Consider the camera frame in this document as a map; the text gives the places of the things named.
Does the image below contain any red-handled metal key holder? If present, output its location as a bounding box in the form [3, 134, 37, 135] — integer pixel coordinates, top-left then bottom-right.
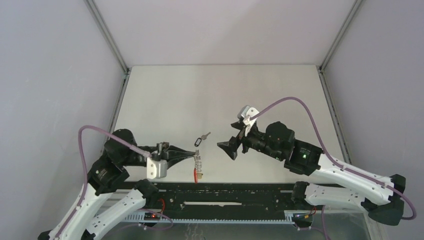
[193, 150, 203, 184]

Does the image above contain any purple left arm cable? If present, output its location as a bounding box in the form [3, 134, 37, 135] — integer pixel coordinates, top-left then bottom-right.
[56, 125, 175, 240]

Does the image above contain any black key tag with key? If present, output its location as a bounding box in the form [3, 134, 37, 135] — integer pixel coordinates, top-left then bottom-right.
[194, 132, 211, 147]

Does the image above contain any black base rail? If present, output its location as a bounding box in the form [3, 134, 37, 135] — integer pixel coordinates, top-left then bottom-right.
[145, 182, 321, 221]

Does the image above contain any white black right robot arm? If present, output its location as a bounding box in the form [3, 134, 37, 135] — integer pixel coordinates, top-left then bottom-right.
[217, 121, 406, 226]

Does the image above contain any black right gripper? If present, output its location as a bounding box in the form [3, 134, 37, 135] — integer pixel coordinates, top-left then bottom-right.
[217, 120, 284, 161]

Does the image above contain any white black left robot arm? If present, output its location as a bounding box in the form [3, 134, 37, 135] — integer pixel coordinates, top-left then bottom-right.
[38, 125, 196, 240]

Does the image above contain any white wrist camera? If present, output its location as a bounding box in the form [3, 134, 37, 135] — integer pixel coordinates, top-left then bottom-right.
[237, 105, 259, 137]
[146, 158, 168, 180]

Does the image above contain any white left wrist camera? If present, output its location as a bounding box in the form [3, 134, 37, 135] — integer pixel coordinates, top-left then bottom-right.
[146, 158, 168, 180]

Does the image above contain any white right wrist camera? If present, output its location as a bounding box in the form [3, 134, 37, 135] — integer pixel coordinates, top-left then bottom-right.
[237, 105, 259, 137]

